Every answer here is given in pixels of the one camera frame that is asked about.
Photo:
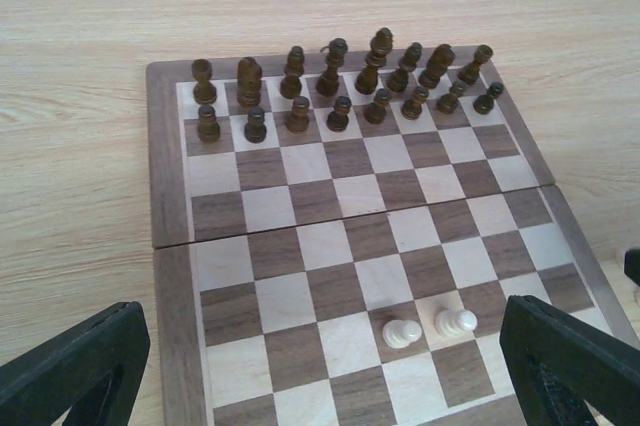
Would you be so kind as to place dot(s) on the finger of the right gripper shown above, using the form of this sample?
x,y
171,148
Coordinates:
x,y
631,265

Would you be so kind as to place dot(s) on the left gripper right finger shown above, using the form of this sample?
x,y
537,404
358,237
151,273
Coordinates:
x,y
560,367

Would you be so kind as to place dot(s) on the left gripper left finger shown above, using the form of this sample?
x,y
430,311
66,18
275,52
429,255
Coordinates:
x,y
91,373

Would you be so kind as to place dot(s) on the white pawn placed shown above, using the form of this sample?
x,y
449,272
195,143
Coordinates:
x,y
399,334
450,323

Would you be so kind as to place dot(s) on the wooden chess board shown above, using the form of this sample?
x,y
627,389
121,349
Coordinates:
x,y
277,264

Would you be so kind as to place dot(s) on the dark pawn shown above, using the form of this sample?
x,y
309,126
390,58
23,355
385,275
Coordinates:
x,y
412,108
208,128
449,102
375,112
255,128
298,120
484,103
337,120

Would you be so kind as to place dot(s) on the dark rook right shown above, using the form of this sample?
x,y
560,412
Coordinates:
x,y
469,74

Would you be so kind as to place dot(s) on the dark rook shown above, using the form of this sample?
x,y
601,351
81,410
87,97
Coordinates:
x,y
204,91
469,74

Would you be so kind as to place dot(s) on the dark knight right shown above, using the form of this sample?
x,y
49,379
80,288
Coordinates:
x,y
442,57

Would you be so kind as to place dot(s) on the dark knight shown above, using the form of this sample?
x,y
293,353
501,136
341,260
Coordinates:
x,y
442,57
249,81

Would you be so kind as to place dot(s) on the dark bishop right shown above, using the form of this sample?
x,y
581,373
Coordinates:
x,y
397,81

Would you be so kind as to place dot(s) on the dark bishop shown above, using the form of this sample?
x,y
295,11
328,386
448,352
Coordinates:
x,y
397,81
290,86

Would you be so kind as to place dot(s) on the dark rook left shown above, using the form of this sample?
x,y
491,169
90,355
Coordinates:
x,y
204,91

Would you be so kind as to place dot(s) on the dark king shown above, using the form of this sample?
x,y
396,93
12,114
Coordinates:
x,y
380,47

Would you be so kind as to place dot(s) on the dark knight left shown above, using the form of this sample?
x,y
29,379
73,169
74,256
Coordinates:
x,y
249,81

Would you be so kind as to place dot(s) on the dark bishop left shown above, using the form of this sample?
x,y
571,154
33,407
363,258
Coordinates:
x,y
290,86

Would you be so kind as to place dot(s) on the dark queen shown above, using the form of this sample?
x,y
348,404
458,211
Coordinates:
x,y
328,83

